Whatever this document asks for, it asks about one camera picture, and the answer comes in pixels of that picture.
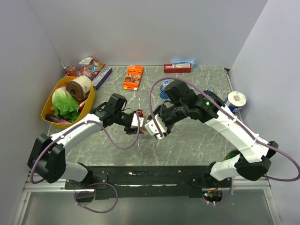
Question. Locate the brown paper roll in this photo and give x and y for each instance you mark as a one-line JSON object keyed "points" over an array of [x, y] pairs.
{"points": [[79, 88]]}

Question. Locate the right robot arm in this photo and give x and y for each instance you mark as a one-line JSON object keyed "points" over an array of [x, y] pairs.
{"points": [[250, 160]]}

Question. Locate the green glass bottle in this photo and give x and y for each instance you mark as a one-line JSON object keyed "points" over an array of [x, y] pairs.
{"points": [[232, 154]]}

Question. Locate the purple toy eggplant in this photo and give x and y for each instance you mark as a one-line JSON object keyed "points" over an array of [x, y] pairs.
{"points": [[53, 118]]}

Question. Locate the aluminium rail frame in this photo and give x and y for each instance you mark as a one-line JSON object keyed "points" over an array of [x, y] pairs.
{"points": [[251, 203]]}

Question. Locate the orange drink bottle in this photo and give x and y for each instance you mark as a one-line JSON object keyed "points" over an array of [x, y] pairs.
{"points": [[145, 120]]}

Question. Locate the blue Pocari bottle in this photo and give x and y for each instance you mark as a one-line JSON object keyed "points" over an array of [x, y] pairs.
{"points": [[162, 93]]}

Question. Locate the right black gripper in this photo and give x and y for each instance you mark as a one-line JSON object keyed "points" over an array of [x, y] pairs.
{"points": [[162, 107]]}

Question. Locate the red flat box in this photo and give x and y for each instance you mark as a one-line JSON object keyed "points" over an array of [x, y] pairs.
{"points": [[177, 68]]}

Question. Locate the orange snack box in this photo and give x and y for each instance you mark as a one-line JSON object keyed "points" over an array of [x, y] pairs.
{"points": [[133, 77]]}

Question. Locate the colourful snack bag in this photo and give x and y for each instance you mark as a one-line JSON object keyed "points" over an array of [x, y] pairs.
{"points": [[88, 67]]}

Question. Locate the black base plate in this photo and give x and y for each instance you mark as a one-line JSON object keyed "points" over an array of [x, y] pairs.
{"points": [[148, 181]]}

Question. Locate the green toy lettuce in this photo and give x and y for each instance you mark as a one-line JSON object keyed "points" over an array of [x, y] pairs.
{"points": [[65, 105]]}

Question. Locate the purple white box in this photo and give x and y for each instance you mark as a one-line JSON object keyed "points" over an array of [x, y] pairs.
{"points": [[101, 77]]}

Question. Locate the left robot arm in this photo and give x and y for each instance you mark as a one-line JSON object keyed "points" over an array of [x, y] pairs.
{"points": [[48, 155]]}

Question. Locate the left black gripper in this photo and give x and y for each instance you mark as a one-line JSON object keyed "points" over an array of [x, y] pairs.
{"points": [[133, 131]]}

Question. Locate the blue flat box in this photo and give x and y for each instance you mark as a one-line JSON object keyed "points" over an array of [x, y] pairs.
{"points": [[193, 63]]}

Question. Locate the yellow plastic basket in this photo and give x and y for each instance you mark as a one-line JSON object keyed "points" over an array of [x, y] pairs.
{"points": [[86, 108]]}

